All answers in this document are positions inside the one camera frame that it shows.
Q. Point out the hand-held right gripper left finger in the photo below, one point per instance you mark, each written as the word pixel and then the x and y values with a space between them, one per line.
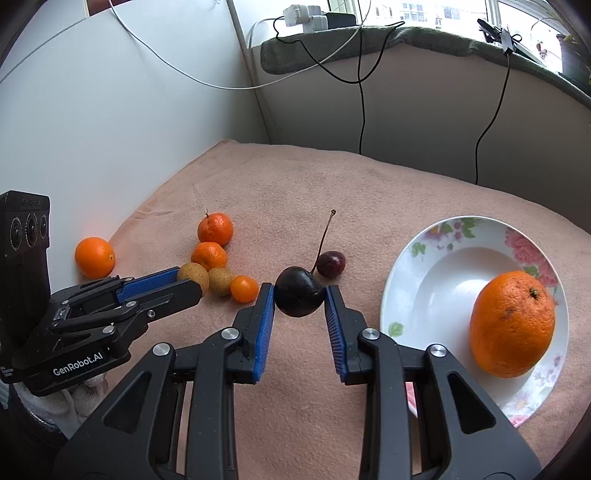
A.
pixel 263 332

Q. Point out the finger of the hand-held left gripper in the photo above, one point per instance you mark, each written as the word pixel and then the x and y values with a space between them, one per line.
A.
pixel 147 284
pixel 175 295

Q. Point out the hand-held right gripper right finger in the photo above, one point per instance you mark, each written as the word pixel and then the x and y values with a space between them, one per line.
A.
pixel 333 332

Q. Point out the brown longan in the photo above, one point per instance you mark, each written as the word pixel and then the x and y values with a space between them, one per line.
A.
pixel 220 281
pixel 194 274

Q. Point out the small orange kumquat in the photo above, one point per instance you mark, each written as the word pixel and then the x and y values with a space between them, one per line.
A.
pixel 244 289

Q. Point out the small mandarin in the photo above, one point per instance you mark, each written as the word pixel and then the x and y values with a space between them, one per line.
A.
pixel 209 256

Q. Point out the black cherry with stem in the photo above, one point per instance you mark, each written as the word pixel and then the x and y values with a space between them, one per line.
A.
pixel 298 290

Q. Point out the round smooth mandarin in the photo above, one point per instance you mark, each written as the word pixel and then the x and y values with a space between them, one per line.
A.
pixel 94 257

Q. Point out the mandarin with stem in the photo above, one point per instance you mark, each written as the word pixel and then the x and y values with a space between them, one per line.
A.
pixel 215 229

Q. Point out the white floral plate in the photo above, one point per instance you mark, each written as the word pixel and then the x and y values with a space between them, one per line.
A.
pixel 429 286

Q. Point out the large orange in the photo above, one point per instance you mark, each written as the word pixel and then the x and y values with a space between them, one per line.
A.
pixel 512 323

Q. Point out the person's left hand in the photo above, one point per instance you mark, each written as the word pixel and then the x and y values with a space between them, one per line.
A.
pixel 78 406

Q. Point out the pink blanket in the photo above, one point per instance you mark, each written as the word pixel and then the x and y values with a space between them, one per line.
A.
pixel 277 194

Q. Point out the green windowsill cloth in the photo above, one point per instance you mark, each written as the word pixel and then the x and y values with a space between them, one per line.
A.
pixel 415 39

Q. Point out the white plug chargers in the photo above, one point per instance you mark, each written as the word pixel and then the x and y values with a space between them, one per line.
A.
pixel 304 18

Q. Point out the black power strip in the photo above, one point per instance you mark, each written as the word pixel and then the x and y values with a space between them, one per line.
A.
pixel 340 20

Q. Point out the black clip device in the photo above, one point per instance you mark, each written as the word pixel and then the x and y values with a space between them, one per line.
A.
pixel 505 39

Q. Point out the potted spider plant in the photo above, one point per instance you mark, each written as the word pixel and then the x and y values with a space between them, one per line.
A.
pixel 572 60

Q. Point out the wall poster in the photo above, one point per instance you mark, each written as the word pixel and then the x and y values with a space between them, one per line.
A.
pixel 99 4

